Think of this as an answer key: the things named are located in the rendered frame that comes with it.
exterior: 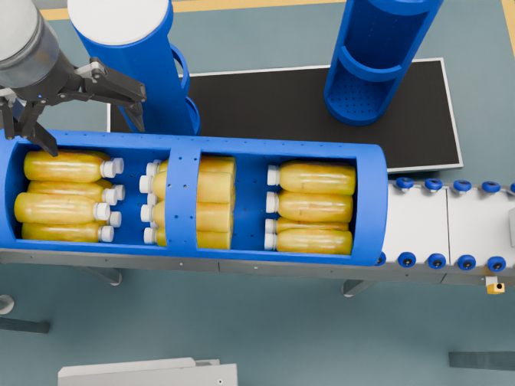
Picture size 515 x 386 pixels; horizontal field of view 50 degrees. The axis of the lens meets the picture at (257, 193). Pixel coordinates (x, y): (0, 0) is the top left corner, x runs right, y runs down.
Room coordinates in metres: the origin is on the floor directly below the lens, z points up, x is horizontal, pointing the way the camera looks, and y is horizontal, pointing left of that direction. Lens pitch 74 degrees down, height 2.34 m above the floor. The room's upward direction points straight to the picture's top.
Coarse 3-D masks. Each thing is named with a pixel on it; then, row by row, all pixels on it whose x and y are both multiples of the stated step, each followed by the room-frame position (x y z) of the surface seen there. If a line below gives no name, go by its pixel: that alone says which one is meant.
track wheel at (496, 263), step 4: (496, 256) 0.24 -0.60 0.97; (488, 260) 0.23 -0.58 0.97; (492, 260) 0.23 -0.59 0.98; (496, 260) 0.22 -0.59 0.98; (500, 260) 0.22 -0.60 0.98; (504, 260) 0.23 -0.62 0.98; (488, 264) 0.22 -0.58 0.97; (492, 264) 0.22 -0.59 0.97; (496, 264) 0.22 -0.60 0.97; (500, 264) 0.22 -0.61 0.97; (504, 264) 0.22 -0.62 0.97; (488, 268) 0.21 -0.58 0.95; (492, 268) 0.21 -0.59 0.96; (496, 268) 0.21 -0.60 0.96; (500, 268) 0.21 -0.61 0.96; (504, 268) 0.21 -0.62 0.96
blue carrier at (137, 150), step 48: (0, 144) 0.44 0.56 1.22; (96, 144) 0.44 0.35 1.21; (144, 144) 0.45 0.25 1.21; (192, 144) 0.45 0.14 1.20; (240, 144) 0.45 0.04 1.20; (288, 144) 0.45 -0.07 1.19; (336, 144) 0.46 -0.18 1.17; (0, 192) 0.33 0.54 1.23; (192, 192) 0.33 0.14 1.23; (240, 192) 0.41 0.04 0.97; (384, 192) 0.33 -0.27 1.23; (0, 240) 0.24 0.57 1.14; (48, 240) 0.24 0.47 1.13; (192, 240) 0.24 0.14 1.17; (240, 240) 0.27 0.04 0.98
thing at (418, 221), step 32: (416, 192) 0.42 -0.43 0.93; (448, 192) 0.42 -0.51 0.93; (480, 192) 0.42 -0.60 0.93; (416, 224) 0.33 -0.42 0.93; (448, 224) 0.33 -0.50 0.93; (480, 224) 0.33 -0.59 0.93; (0, 256) 0.26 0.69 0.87; (32, 256) 0.25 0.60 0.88; (64, 256) 0.25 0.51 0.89; (96, 256) 0.25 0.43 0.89; (416, 256) 0.25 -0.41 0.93; (448, 256) 0.25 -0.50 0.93; (480, 256) 0.25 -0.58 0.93; (512, 256) 0.25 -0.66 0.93
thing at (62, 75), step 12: (60, 48) 0.35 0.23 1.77; (60, 60) 0.33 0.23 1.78; (48, 72) 0.31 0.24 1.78; (60, 72) 0.31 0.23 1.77; (72, 72) 0.33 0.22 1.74; (36, 84) 0.29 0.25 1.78; (48, 84) 0.30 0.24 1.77; (60, 84) 0.31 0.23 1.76; (72, 84) 0.32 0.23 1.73; (24, 96) 0.29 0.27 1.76; (36, 96) 0.29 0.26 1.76; (48, 96) 0.29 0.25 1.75
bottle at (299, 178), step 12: (288, 168) 0.41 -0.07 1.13; (300, 168) 0.41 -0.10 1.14; (312, 168) 0.41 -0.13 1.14; (324, 168) 0.41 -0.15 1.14; (336, 168) 0.41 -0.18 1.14; (348, 168) 0.41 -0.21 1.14; (276, 180) 0.39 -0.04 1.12; (288, 180) 0.39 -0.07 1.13; (300, 180) 0.38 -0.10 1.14; (312, 180) 0.38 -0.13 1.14; (324, 180) 0.38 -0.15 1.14; (336, 180) 0.38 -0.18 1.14; (348, 180) 0.38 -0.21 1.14; (300, 192) 0.37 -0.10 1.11; (312, 192) 0.36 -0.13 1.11; (324, 192) 0.36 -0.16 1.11; (336, 192) 0.36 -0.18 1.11; (348, 192) 0.36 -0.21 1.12
